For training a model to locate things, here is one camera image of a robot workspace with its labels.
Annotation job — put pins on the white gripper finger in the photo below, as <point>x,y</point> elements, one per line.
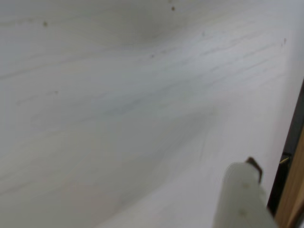
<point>240,197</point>

